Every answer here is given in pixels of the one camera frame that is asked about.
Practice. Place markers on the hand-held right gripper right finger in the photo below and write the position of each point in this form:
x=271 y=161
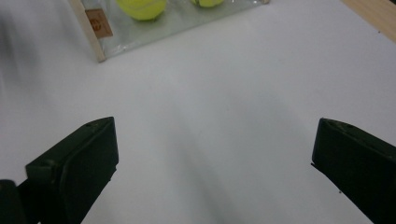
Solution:
x=358 y=168

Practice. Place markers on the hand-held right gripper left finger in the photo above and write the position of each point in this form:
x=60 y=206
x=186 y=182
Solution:
x=77 y=168

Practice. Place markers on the yellow tennis ball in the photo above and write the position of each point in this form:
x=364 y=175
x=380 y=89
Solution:
x=141 y=7
x=207 y=2

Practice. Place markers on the clear plastic tote bag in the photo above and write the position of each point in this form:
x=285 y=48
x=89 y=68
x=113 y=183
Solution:
x=174 y=21

